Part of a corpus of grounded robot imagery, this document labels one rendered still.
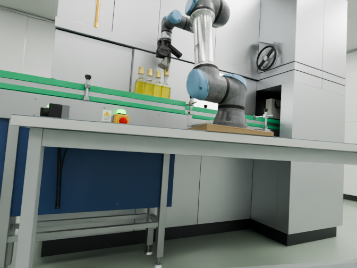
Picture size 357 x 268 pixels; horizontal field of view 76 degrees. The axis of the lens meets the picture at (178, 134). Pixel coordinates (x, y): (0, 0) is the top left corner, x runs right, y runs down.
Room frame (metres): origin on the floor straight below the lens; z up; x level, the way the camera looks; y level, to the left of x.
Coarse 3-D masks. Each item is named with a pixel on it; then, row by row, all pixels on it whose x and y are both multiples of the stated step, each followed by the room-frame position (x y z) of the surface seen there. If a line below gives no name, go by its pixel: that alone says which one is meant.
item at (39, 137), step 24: (48, 144) 0.78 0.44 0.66; (72, 144) 0.80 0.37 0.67; (96, 144) 0.81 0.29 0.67; (120, 144) 0.83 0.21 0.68; (144, 144) 0.85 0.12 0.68; (168, 144) 0.87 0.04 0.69; (192, 144) 0.90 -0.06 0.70; (216, 144) 0.92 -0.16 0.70; (240, 144) 0.94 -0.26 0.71; (24, 192) 0.76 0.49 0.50; (24, 216) 0.76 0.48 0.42; (24, 240) 0.76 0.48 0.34; (24, 264) 0.77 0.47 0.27; (288, 264) 1.03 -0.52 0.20; (312, 264) 1.05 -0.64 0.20; (336, 264) 1.06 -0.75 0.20
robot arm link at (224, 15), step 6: (222, 0) 1.03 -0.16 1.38; (228, 6) 1.05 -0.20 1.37; (222, 12) 1.02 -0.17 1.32; (228, 12) 1.05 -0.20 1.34; (186, 18) 1.38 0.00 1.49; (222, 18) 1.04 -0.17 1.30; (228, 18) 1.08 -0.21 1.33; (186, 24) 1.38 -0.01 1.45; (216, 24) 1.08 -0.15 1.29; (222, 24) 1.09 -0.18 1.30; (186, 30) 1.43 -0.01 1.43; (192, 30) 1.39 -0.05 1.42
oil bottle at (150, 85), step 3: (147, 81) 1.39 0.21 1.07; (150, 81) 1.40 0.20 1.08; (153, 81) 1.41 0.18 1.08; (147, 84) 1.39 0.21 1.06; (150, 84) 1.40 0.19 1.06; (153, 84) 1.40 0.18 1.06; (147, 87) 1.39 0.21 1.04; (150, 87) 1.40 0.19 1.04; (153, 87) 1.40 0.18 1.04; (147, 90) 1.39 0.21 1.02; (150, 90) 1.40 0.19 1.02; (153, 90) 1.41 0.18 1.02; (147, 93) 1.39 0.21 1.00; (150, 93) 1.40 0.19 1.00; (153, 93) 1.41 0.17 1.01
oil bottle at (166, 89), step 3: (165, 84) 1.45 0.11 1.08; (168, 84) 1.46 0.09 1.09; (165, 87) 1.44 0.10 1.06; (168, 87) 1.45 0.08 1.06; (165, 90) 1.44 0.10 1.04; (168, 90) 1.45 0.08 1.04; (165, 93) 1.44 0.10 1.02; (168, 93) 1.45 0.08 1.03; (162, 96) 1.44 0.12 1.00; (165, 96) 1.45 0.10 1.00; (168, 96) 1.46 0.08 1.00
